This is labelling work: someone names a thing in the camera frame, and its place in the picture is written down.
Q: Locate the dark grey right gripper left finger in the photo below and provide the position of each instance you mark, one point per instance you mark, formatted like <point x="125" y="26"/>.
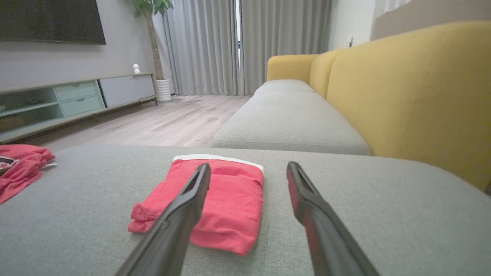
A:
<point x="168" y="237"/>

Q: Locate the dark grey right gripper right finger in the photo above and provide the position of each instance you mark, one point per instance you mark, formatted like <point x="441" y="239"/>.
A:
<point x="326" y="237"/>

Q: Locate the red shorts with white band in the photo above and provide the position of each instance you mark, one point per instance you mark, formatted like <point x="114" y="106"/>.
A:
<point x="234" y="207"/>

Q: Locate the red jersey with white sleeves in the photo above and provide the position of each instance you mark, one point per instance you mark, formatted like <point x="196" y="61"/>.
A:
<point x="23" y="165"/>

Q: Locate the large grey sofa seat cushion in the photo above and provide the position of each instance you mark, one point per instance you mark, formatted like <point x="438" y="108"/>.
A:
<point x="402" y="222"/>

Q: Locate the medium grey sofa seat cushion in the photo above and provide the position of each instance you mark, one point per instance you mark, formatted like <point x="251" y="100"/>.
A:
<point x="287" y="122"/>

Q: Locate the white ribbed plant pot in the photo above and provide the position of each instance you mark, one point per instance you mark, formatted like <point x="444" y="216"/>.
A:
<point x="163" y="90"/>

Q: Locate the grey cabinet door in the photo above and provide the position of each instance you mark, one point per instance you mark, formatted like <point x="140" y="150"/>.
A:
<point x="126" y="90"/>

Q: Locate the mint green cabinet drawer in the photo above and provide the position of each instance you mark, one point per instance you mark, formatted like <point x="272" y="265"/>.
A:
<point x="76" y="90"/>
<point x="82" y="105"/>

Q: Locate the small grey sofa seat cushion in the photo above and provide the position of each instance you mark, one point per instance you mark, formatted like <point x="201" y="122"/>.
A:
<point x="284" y="85"/>

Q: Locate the small yellow sofa backrest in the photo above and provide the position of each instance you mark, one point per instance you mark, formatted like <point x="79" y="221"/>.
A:
<point x="320" y="73"/>

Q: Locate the large yellow sofa backrest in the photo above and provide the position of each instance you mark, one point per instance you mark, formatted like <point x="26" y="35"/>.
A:
<point x="414" y="96"/>

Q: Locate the small white figurine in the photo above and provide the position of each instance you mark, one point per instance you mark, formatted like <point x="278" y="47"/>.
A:
<point x="136" y="69"/>

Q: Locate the yellow sofa armrest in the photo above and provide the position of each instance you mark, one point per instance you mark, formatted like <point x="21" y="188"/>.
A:
<point x="287" y="67"/>

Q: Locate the long low tv cabinet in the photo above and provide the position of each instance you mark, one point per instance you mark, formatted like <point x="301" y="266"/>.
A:
<point x="27" y="115"/>

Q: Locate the grey pleated curtain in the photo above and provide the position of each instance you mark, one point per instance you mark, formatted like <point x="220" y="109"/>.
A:
<point x="284" y="34"/>
<point x="199" y="46"/>

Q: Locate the green indoor tree plant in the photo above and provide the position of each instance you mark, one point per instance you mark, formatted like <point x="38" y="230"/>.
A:
<point x="153" y="38"/>

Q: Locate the white slatted railing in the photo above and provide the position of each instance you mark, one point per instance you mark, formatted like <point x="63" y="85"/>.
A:
<point x="397" y="4"/>

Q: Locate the beige partition panel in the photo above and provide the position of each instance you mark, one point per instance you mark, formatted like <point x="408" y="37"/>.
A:
<point x="429" y="15"/>

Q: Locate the black flat television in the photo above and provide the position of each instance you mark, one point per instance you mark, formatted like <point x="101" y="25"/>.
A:
<point x="50" y="19"/>

